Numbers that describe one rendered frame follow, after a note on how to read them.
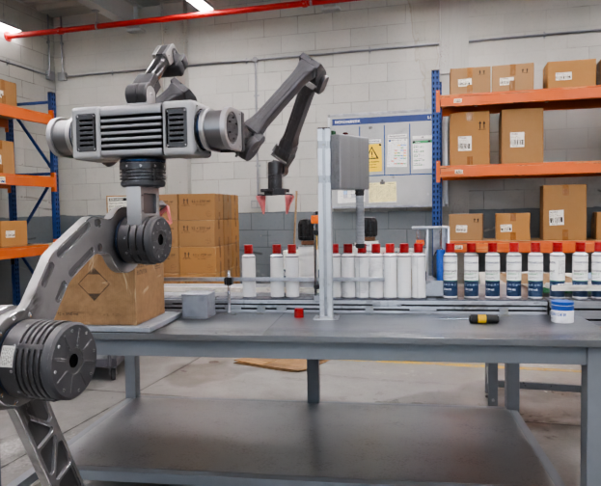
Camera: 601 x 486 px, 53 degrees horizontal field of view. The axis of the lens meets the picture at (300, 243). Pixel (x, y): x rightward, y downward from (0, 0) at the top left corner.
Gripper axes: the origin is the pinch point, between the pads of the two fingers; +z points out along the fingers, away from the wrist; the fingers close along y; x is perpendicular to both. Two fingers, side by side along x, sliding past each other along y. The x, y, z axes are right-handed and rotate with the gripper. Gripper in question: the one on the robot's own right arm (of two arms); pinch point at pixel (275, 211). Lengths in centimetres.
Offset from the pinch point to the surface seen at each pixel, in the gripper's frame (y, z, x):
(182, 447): 41, 99, 0
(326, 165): -26.0, -16.0, 21.9
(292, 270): -9.8, 22.2, 9.1
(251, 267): 6.1, 21.2, 11.2
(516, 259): -91, 18, -1
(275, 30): 139, -209, -432
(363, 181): -37.1, -10.7, 11.3
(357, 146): -35.5, -23.2, 14.3
